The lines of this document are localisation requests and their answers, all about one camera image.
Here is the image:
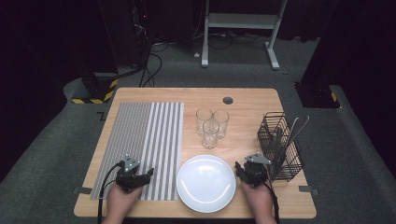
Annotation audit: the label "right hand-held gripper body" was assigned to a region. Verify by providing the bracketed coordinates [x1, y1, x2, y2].
[239, 152, 273, 189]

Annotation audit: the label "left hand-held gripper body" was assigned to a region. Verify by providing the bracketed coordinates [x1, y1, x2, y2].
[115, 153, 145, 194]

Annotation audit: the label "black wire cutlery basket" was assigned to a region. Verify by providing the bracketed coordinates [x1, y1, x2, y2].
[256, 111, 305, 184]

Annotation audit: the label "white plate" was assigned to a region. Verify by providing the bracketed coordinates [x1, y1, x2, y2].
[176, 154, 237, 214]

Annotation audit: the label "clear drinking glass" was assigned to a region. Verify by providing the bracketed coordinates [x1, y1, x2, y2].
[202, 119, 220, 149]
[212, 109, 231, 139]
[195, 107, 214, 136]

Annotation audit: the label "person's left hand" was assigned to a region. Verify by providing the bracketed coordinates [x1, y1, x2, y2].
[106, 183, 144, 219]

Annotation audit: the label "person's right hand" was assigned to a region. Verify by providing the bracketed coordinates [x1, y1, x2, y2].
[240, 181, 276, 219]

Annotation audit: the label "grey metal utensil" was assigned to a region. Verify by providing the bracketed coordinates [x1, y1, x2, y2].
[274, 125, 284, 162]

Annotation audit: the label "grey striped placemat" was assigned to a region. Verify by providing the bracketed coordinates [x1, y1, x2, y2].
[90, 102, 185, 202]

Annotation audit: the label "grey tape strip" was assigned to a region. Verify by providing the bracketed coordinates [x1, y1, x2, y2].
[298, 185, 320, 196]
[73, 186, 93, 195]

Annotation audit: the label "silver spoon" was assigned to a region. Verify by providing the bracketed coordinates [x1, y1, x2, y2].
[279, 114, 311, 164]

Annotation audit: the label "black yellow striped base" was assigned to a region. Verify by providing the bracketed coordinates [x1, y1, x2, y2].
[71, 73, 120, 105]

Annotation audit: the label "dark stand base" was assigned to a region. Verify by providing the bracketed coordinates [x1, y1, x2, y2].
[293, 81, 341, 110]

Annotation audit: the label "dark equipment rack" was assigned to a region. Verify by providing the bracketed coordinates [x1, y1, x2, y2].
[129, 0, 153, 69]

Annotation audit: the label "white metal stand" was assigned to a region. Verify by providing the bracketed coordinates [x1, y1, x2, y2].
[200, 0, 289, 71]

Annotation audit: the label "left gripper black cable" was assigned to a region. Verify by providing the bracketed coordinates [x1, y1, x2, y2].
[97, 161, 124, 224]

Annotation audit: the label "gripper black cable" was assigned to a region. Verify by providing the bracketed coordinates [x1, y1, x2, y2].
[263, 181, 280, 224]
[97, 161, 124, 224]

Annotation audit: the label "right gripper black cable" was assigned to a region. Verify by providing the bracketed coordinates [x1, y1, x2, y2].
[263, 181, 280, 224]

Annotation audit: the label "silver cutlery handle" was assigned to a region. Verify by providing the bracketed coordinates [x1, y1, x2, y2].
[281, 116, 301, 157]

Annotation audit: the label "black floor cables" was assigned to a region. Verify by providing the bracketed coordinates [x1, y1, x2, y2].
[138, 40, 171, 89]

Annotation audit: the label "cables under white stand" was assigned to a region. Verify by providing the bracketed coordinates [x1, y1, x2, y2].
[191, 29, 272, 50]

